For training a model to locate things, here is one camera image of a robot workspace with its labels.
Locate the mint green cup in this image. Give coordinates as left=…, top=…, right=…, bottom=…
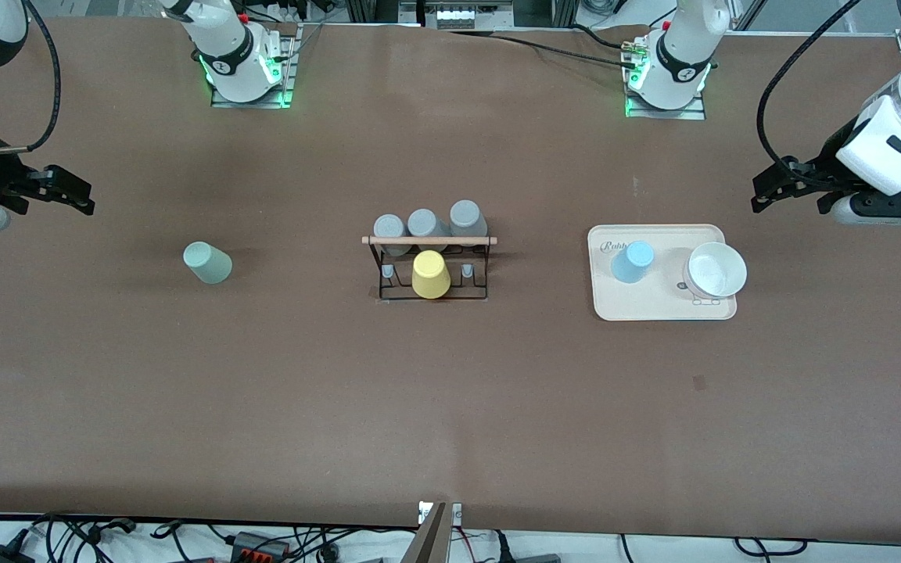
left=183, top=241, right=233, bottom=285

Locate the light blue cup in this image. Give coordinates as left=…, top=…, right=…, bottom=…
left=612, top=241, right=655, bottom=284

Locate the white bowl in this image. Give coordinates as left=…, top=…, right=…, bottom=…
left=682, top=242, right=748, bottom=299

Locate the cream plastic tray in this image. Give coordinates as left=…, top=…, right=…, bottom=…
left=587, top=224, right=738, bottom=322

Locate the grey cup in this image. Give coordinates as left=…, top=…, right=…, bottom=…
left=407, top=208, right=447, bottom=253
left=373, top=213, right=408, bottom=257
left=449, top=199, right=489, bottom=249

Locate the yellow cup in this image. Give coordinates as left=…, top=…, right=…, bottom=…
left=411, top=249, right=451, bottom=299

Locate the black orange power strip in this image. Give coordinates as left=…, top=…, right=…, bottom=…
left=230, top=532, right=293, bottom=561

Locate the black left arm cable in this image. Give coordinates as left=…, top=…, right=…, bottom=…
left=756, top=0, right=862, bottom=190

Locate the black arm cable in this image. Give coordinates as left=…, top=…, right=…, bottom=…
left=756, top=0, right=862, bottom=190
left=0, top=0, right=63, bottom=152

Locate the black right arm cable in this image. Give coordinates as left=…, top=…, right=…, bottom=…
left=0, top=0, right=63, bottom=152

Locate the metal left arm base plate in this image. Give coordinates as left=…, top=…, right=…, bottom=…
left=624, top=35, right=707, bottom=120

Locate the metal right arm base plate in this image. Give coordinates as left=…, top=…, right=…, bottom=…
left=210, top=23, right=296, bottom=109

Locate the black table cable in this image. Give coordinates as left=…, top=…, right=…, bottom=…
left=450, top=28, right=641, bottom=68

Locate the black wire cup rack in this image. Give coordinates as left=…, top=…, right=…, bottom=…
left=362, top=233, right=498, bottom=303

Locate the white mount bracket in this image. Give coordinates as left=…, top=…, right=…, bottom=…
left=418, top=502, right=463, bottom=526

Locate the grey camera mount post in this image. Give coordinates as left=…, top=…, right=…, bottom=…
left=402, top=503, right=450, bottom=563

